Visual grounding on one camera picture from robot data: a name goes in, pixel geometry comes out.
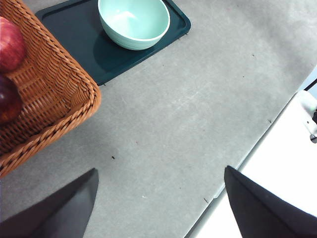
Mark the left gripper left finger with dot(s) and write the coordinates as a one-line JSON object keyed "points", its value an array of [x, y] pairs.
{"points": [[57, 210]]}

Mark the dark purple plum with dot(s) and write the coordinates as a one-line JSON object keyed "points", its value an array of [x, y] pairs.
{"points": [[8, 101]]}

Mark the teal ribbed bowl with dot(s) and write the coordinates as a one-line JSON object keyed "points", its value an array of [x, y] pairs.
{"points": [[133, 27]]}

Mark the dark rectangular tray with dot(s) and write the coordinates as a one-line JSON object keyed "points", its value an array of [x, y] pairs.
{"points": [[74, 37]]}

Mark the brown wicker basket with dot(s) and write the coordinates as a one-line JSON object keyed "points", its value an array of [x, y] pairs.
{"points": [[49, 94]]}

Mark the red apple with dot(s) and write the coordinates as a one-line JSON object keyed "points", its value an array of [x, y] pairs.
{"points": [[11, 47]]}

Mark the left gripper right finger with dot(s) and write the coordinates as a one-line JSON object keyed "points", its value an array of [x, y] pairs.
{"points": [[262, 210]]}

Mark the white rounded plastic fixture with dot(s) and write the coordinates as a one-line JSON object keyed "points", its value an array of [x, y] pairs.
{"points": [[308, 106]]}

